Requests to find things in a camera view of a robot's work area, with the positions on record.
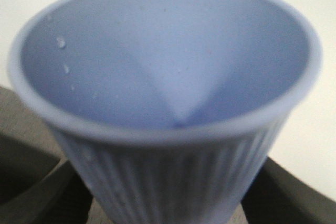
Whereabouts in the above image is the light blue ribbed cup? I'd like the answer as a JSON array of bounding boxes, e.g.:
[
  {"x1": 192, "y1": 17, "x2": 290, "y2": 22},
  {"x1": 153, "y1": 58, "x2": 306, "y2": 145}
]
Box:
[{"x1": 8, "y1": 0, "x2": 322, "y2": 223}]

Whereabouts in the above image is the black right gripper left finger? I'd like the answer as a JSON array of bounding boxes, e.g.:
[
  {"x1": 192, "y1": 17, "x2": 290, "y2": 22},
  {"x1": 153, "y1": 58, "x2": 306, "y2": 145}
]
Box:
[{"x1": 1, "y1": 88, "x2": 92, "y2": 223}]

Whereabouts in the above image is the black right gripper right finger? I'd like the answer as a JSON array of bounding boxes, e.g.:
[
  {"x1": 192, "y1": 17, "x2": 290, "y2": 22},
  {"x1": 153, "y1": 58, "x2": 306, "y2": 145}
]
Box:
[{"x1": 241, "y1": 158, "x2": 335, "y2": 223}]

